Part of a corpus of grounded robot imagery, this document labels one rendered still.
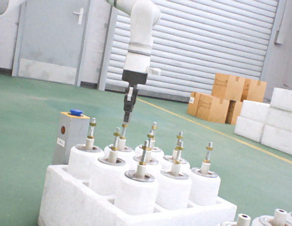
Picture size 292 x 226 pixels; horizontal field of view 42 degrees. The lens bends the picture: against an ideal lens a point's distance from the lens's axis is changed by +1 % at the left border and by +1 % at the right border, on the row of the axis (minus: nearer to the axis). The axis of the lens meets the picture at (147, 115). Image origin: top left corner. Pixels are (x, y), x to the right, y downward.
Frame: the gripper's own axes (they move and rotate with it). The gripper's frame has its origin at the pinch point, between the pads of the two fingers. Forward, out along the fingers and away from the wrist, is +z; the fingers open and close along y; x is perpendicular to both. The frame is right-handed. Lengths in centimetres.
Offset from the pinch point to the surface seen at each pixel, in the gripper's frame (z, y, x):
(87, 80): 22, -484, -108
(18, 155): 35, -55, -50
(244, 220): 7, 47, 27
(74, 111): 2.3, -5.5, -17.1
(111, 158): 8.8, 17.7, -0.5
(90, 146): 8.9, 8.9, -8.0
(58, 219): 28.5, 15.8, -11.7
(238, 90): -10, -360, 102
